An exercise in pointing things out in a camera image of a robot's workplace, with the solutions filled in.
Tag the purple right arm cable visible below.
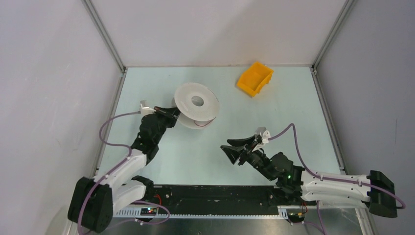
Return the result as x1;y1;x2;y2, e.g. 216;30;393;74
268;123;407;210

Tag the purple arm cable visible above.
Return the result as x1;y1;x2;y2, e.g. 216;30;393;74
268;123;407;210
76;111;141;235

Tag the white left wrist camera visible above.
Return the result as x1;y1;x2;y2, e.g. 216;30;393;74
139;100;156;116

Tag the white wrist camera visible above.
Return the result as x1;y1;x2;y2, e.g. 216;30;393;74
139;100;156;116
254;127;271;144

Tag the red thin wire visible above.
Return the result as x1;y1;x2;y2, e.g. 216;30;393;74
193;117;217;128

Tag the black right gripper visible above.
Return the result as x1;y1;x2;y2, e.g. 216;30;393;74
221;135;275;181

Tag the slotted cable duct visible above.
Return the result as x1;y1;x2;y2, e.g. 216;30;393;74
113;207;289;219

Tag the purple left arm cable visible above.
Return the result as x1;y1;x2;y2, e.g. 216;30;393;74
76;111;141;235

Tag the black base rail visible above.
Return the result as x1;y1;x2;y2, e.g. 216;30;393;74
144;185;302;216

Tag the aluminium frame post left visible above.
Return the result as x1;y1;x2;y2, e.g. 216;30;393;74
81;0;126;72

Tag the aluminium frame post right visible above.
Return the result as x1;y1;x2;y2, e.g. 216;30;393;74
311;0;357;74

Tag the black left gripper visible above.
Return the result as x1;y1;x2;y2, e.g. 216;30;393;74
152;106;183;144

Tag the aluminium frame post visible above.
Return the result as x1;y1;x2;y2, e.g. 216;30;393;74
81;0;126;72
311;0;357;74

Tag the white perforated cable spool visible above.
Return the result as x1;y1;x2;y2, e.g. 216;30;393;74
172;82;220;130

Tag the yellow plastic bin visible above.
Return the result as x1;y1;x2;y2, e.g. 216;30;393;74
236;61;274;97

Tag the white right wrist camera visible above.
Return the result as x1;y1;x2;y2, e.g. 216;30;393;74
254;127;271;144

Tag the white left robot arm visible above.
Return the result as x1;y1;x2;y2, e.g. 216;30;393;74
68;106;181;235

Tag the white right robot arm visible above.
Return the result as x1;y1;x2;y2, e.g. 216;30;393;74
220;136;398;218

